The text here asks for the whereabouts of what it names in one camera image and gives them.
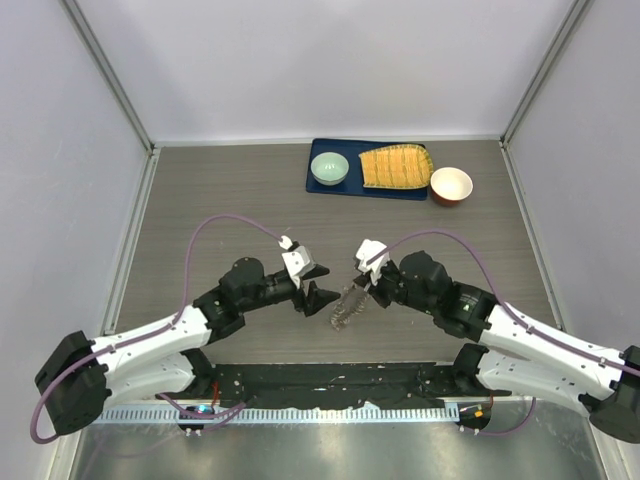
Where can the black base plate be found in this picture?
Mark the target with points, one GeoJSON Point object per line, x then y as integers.
{"type": "Point", "coordinates": [335, 386]}

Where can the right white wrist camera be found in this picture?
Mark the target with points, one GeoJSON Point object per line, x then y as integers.
{"type": "Point", "coordinates": [369, 259]}

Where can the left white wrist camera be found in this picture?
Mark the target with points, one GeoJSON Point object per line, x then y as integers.
{"type": "Point", "coordinates": [298, 261]}

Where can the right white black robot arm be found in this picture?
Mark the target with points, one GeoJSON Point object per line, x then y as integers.
{"type": "Point", "coordinates": [506, 350]}

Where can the brown bowl white inside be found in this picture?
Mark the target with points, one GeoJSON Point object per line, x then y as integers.
{"type": "Point", "coordinates": [450, 186]}

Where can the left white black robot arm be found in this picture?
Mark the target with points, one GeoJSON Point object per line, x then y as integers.
{"type": "Point", "coordinates": [82, 377]}

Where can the metal disc with keyrings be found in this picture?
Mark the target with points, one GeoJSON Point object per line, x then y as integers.
{"type": "Point", "coordinates": [351, 302]}

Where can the slotted white cable duct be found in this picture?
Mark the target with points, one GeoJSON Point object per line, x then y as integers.
{"type": "Point", "coordinates": [163, 414]}

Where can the pale green bowl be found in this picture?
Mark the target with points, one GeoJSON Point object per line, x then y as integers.
{"type": "Point", "coordinates": [329, 168]}

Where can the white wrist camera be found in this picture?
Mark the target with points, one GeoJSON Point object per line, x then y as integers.
{"type": "Point", "coordinates": [369, 259]}
{"type": "Point", "coordinates": [298, 261]}

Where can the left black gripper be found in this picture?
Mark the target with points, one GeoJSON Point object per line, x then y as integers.
{"type": "Point", "coordinates": [315, 299]}

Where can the dark blue tray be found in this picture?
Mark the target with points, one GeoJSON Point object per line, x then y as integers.
{"type": "Point", "coordinates": [352, 185]}

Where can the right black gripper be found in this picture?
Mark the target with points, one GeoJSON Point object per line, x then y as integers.
{"type": "Point", "coordinates": [376, 290]}

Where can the yellow woven bamboo basket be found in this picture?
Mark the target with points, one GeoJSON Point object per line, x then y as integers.
{"type": "Point", "coordinates": [397, 167]}

